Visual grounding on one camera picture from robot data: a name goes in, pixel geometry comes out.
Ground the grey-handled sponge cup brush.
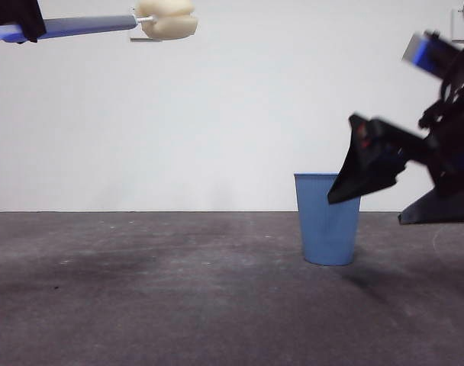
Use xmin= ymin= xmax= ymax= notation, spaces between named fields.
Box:
xmin=0 ymin=0 xmax=199 ymax=43

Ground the blue ribbed plastic cup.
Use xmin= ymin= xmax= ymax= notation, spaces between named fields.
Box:
xmin=294 ymin=172 xmax=362 ymax=267

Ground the black cable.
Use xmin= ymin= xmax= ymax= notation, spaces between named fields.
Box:
xmin=418 ymin=36 xmax=464 ymax=129

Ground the white wall socket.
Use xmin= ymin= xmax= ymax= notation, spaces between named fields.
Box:
xmin=129 ymin=6 xmax=164 ymax=43
xmin=451 ymin=8 xmax=464 ymax=43

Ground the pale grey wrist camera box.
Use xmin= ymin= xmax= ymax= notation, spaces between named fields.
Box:
xmin=402 ymin=31 xmax=453 ymax=79

